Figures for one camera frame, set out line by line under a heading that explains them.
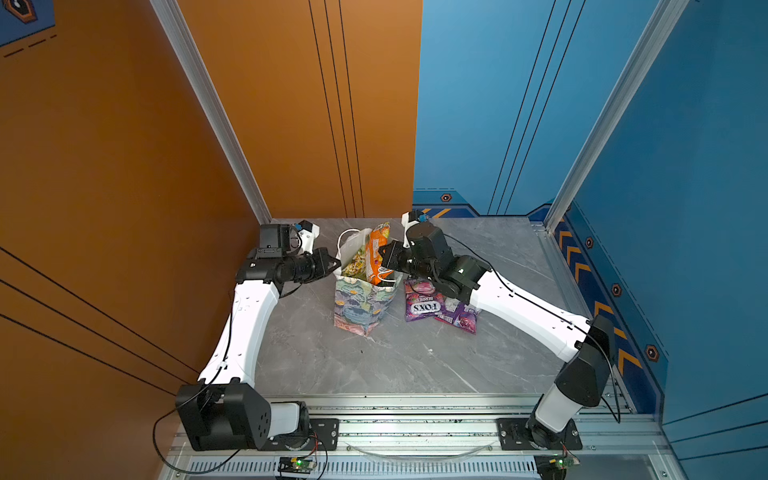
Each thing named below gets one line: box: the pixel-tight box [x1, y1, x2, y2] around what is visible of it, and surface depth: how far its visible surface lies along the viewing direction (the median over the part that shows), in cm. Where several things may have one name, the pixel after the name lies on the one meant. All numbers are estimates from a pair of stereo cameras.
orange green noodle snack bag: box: [341, 244, 369, 280], surface depth 88 cm
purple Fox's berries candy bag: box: [404, 279, 445, 322], surface depth 96 cm
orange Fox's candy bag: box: [366, 222, 394, 286], surface depth 77 cm
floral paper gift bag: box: [333, 228, 403, 337], surface depth 80 cm
